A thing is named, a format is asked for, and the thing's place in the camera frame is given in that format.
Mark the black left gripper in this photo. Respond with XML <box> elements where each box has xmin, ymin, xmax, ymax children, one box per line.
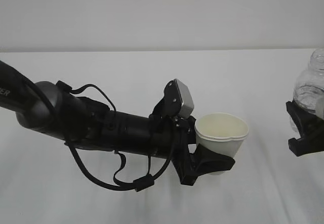
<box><xmin>172</xmin><ymin>116</ymin><xmax>235</xmax><ymax>186</ymax></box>

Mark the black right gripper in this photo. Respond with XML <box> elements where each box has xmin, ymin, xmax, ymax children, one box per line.
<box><xmin>286</xmin><ymin>101</ymin><xmax>323</xmax><ymax>157</ymax></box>

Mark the clear green-label water bottle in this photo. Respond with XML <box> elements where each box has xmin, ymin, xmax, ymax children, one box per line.
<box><xmin>291</xmin><ymin>48</ymin><xmax>323</xmax><ymax>130</ymax></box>

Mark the white paper cup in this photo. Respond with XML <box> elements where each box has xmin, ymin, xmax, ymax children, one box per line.
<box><xmin>194</xmin><ymin>113</ymin><xmax>250</xmax><ymax>176</ymax></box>

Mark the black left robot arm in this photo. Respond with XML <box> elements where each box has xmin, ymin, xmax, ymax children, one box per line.
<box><xmin>1</xmin><ymin>62</ymin><xmax>235</xmax><ymax>192</ymax></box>

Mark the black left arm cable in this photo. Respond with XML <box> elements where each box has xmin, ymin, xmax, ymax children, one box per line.
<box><xmin>56</xmin><ymin>81</ymin><xmax>178</xmax><ymax>193</ymax></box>

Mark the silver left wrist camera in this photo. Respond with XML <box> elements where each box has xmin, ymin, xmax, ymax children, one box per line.
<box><xmin>164</xmin><ymin>79</ymin><xmax>194</xmax><ymax>119</ymax></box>

